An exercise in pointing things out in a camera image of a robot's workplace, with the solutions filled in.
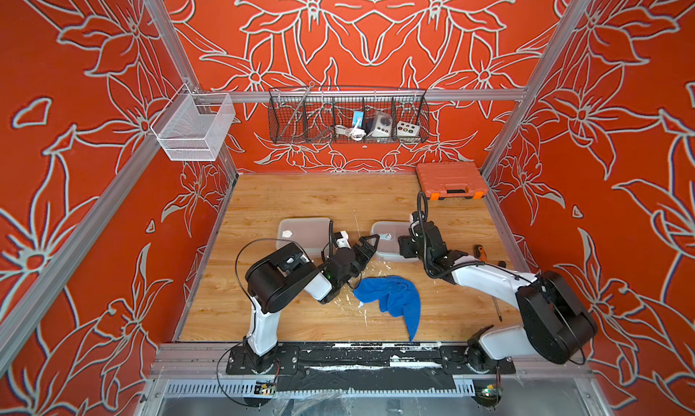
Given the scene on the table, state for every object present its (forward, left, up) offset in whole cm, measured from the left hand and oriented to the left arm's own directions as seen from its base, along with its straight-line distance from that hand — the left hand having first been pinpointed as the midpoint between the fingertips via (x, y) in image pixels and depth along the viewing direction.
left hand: (379, 242), depth 88 cm
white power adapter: (+32, +1, +24) cm, 40 cm away
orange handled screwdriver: (+2, -36, -6) cm, 36 cm away
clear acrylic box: (+28, +67, +23) cm, 76 cm away
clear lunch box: (0, -4, -5) cm, 6 cm away
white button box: (+34, -8, +21) cm, 41 cm away
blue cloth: (-16, -6, -6) cm, 17 cm away
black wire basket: (+42, +23, +21) cm, 52 cm away
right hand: (+3, -8, -1) cm, 8 cm away
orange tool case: (+34, -32, -3) cm, 47 cm away
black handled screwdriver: (-1, -43, -8) cm, 44 cm away
